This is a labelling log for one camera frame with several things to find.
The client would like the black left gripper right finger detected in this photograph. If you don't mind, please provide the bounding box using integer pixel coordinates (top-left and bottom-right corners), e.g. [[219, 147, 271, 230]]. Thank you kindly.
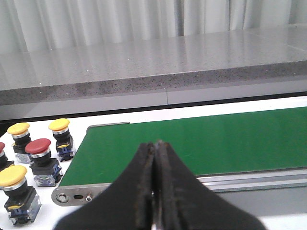
[[154, 141, 265, 230]]

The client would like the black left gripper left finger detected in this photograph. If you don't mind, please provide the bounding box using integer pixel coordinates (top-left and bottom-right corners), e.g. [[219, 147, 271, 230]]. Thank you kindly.
[[54, 143, 154, 230]]

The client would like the yellow push button switch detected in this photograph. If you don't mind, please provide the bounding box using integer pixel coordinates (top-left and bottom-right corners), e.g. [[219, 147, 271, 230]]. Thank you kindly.
[[7, 122, 33, 164], [48, 118, 76, 162], [0, 165, 41, 225]]

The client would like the red push button switch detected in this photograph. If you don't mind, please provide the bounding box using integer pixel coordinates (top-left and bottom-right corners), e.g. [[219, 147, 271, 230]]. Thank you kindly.
[[25, 138, 62, 187], [0, 142, 14, 171]]

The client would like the green conveyor belt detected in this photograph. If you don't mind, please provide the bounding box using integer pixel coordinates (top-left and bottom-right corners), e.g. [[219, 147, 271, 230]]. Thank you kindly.
[[60, 107, 307, 186]]

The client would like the grey stone counter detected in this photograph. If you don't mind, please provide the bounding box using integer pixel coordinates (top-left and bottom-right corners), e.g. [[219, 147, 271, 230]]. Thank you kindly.
[[0, 24, 307, 105]]

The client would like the white curtain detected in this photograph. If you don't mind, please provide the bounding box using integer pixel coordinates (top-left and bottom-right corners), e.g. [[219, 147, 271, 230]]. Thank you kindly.
[[0, 0, 307, 54]]

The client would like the aluminium conveyor frame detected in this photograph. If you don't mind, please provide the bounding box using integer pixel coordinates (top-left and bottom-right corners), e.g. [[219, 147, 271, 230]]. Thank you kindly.
[[51, 121, 307, 207]]

